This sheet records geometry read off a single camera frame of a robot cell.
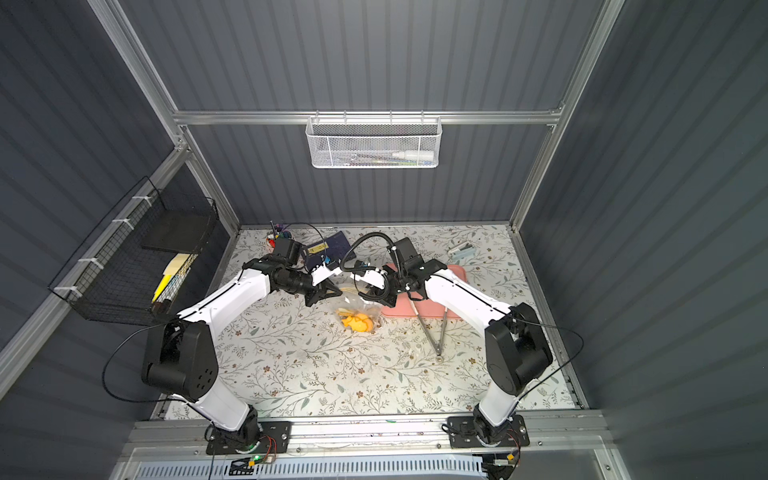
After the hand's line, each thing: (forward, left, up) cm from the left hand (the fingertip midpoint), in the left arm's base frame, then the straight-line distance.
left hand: (340, 293), depth 85 cm
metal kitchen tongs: (-12, -29, -12) cm, 33 cm away
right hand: (+1, -9, +2) cm, 9 cm away
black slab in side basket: (+12, +44, +14) cm, 47 cm away
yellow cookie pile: (-3, -4, -11) cm, 12 cm away
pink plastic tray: (+2, -25, -12) cm, 28 cm away
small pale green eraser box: (+25, -43, -12) cm, 51 cm away
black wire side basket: (-1, +49, +14) cm, 51 cm away
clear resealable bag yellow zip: (-2, -4, -2) cm, 5 cm away
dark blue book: (+28, +8, -15) cm, 33 cm away
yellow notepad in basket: (0, +41, +13) cm, 43 cm away
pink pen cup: (+25, +23, +1) cm, 34 cm away
